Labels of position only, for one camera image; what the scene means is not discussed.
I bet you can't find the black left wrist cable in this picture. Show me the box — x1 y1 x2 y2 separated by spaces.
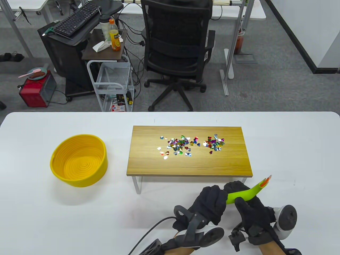
127 216 177 255

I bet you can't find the white mesh rolling cart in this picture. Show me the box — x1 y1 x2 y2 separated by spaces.
87 60 134 112

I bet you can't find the pile of colourful sequins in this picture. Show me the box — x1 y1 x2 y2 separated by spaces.
157 134 226 160

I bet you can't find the black keyboard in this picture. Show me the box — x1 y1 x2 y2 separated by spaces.
53 3 102 37

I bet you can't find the black computer cabinet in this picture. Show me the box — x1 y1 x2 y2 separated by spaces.
37 21 99 102

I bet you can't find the black cable bundle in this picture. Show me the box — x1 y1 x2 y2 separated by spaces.
117 3 146 89

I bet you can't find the white crumpled tissue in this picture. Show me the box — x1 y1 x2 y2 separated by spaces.
92 39 111 52

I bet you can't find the red toaster oven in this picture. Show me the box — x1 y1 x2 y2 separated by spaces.
18 70 57 108

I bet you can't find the orange juice bottle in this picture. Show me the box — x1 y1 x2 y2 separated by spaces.
108 19 121 51

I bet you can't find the person's right forearm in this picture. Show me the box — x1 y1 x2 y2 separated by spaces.
258 239 302 255

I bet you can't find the person's left hand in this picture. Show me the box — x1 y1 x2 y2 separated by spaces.
173 185 229 234

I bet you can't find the black mesh office chair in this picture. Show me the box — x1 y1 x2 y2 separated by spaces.
140 0 216 112

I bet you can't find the yellow fabric basket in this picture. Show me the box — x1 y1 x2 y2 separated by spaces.
50 134 108 188

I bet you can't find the clear bottle with dark cap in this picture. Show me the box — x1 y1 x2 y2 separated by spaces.
99 15 112 43

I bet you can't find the black right wrist sensor strap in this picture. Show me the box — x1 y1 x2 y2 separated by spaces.
228 223 247 251

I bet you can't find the black left wrist sensor strap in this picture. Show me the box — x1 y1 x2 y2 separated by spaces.
141 239 163 255

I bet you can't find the pink spatula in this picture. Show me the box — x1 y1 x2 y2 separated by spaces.
18 69 41 78

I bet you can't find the green orange scraper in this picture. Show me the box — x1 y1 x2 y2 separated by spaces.
226 175 273 205

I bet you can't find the white desk with grey legs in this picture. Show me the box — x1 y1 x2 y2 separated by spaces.
0 0 63 59

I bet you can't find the teal plate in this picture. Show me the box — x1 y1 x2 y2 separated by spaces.
27 67 48 80

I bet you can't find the brown side table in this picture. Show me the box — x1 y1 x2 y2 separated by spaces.
81 29 128 61

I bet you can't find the red bottle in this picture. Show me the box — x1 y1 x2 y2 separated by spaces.
235 35 244 55

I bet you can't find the grey hand controller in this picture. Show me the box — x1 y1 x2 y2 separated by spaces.
267 204 298 241
174 205 225 249

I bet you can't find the person's right hand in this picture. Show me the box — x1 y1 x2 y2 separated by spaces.
223 181 286 246

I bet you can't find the black wrist sensor strap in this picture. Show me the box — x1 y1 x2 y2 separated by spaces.
228 223 247 251
141 239 163 255

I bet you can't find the black yellow packet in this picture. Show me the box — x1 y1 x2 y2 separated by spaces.
116 93 134 105

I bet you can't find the white desk with metal legs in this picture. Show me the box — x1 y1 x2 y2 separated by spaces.
117 0 267 96

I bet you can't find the person's left forearm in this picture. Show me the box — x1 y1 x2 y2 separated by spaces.
159 238 194 255

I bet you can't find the wooden tabletop organizer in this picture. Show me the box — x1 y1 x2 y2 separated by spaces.
126 125 253 196

